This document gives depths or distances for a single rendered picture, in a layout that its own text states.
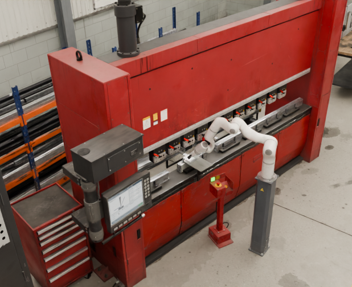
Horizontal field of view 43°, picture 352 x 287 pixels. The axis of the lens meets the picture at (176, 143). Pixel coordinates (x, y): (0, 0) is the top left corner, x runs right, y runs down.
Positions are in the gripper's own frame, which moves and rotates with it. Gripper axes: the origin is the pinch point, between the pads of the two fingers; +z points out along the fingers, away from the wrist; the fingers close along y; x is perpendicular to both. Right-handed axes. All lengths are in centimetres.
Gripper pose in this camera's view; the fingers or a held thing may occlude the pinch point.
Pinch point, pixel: (191, 156)
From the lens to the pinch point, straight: 468.8
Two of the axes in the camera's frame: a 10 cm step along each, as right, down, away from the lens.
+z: -4.2, 4.0, 8.1
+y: -7.4, 3.7, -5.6
